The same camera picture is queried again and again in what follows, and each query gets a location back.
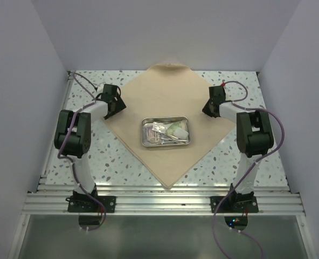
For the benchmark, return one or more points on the stainless steel tray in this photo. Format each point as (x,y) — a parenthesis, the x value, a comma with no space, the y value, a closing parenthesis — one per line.
(148,122)

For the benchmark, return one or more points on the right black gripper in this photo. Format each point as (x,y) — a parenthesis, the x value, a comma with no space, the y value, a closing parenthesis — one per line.
(206,109)

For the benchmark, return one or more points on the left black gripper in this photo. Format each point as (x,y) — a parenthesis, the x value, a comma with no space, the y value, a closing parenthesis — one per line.
(119,106)

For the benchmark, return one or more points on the beige cloth wrap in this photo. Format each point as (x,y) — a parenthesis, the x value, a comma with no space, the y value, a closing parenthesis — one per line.
(168,90)

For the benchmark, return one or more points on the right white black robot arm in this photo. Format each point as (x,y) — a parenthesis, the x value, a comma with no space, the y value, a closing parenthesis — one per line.
(254,139)

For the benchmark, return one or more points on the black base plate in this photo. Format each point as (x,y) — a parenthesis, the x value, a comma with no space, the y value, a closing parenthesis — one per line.
(83,204)
(238,205)

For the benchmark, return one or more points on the white gauze pad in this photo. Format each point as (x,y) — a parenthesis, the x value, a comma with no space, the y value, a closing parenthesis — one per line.
(181,133)

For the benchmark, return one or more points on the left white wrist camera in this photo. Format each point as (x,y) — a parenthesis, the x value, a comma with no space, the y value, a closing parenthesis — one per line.
(100,87)

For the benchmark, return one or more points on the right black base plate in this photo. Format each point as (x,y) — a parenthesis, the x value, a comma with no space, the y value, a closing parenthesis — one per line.
(238,205)

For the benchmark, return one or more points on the purple printed packet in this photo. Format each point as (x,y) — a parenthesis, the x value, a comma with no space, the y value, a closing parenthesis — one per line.
(152,136)

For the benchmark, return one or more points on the clear small plastic packet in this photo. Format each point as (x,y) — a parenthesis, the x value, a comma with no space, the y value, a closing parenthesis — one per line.
(160,127)

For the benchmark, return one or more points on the serrated steel forceps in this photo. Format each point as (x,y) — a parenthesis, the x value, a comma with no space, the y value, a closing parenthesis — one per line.
(163,140)

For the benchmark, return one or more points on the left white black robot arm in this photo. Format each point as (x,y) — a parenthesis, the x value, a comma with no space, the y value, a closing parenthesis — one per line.
(73,135)

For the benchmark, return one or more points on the green printed gauze packet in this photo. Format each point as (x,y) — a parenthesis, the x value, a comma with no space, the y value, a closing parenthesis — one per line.
(178,124)

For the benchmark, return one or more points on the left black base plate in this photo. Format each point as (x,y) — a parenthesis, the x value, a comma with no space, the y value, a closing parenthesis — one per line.
(83,204)

